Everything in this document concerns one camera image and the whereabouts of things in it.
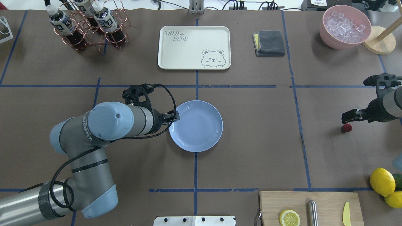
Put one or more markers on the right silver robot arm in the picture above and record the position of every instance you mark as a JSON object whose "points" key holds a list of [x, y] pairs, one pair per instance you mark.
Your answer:
{"points": [[386, 107]]}

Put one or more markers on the green lime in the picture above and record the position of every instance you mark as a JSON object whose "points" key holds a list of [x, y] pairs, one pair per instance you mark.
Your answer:
{"points": [[398, 181]]}

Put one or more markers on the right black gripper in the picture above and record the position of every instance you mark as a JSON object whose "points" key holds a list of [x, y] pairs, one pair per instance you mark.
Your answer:
{"points": [[375, 111]]}

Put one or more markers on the pink bowl of ice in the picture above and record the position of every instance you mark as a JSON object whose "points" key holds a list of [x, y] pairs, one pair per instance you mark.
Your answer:
{"points": [[344, 27]]}

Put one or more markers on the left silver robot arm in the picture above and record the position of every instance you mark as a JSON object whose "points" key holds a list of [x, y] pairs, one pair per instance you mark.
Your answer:
{"points": [[84, 183]]}

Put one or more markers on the white wire cup rack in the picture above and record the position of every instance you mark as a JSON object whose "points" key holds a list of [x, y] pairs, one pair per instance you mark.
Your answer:
{"points": [[5, 31]]}

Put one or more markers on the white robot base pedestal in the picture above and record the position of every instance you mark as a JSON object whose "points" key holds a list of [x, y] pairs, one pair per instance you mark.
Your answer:
{"points": [[195, 221]]}

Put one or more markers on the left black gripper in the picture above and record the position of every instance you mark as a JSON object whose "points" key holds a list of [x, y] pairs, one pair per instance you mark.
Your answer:
{"points": [[158, 120]]}

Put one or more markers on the dark drink bottle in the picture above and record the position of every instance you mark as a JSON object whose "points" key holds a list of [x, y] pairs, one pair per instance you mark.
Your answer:
{"points": [[66, 28], [108, 24], [86, 9]]}

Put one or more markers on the grey folded cloth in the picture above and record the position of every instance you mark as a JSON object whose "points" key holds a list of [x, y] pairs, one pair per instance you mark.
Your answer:
{"points": [[268, 43]]}

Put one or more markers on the red strawberry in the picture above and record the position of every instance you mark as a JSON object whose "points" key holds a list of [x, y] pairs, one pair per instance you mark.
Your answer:
{"points": [[346, 128]]}

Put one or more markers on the cream bear tray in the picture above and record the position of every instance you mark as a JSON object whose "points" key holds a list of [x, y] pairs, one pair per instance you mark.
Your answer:
{"points": [[194, 48]]}

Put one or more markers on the wooden cup stand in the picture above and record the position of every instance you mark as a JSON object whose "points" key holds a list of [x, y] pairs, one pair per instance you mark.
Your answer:
{"points": [[381, 40]]}

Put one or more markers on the lemon half slice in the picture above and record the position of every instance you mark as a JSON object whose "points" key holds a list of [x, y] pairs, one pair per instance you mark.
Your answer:
{"points": [[289, 217]]}

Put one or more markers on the steel muddler rod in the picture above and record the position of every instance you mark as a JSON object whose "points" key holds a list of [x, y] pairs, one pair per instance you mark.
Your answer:
{"points": [[312, 213]]}

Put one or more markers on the yellow lemon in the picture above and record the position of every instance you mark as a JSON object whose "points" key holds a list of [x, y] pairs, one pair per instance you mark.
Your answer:
{"points": [[382, 182], [394, 200]]}

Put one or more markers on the yellow plastic knife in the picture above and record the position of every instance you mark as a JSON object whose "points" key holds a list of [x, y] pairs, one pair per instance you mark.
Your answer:
{"points": [[346, 214]]}

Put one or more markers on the blue plate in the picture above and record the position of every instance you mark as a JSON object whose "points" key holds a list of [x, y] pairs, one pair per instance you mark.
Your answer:
{"points": [[199, 128]]}

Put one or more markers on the copper wire bottle rack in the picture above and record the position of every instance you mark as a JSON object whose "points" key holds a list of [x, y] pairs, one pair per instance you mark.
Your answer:
{"points": [[92, 37]]}

